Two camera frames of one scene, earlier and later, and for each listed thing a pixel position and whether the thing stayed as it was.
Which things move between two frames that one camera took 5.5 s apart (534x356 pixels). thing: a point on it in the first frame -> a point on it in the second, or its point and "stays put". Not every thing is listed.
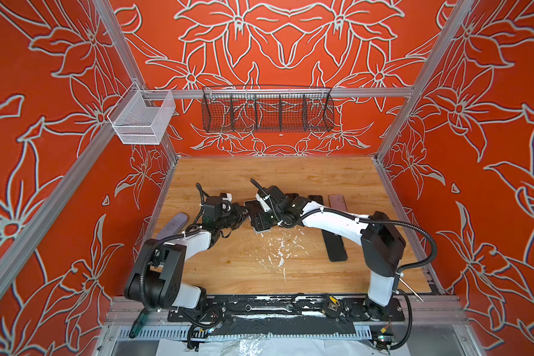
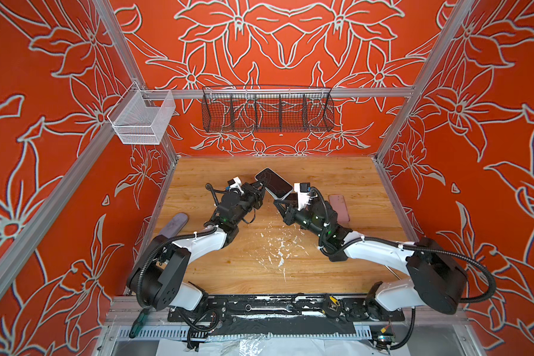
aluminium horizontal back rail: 277,92 stays put
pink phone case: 337,202 stays put
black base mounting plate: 285,308 stays put
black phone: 256,211 -> 274,184
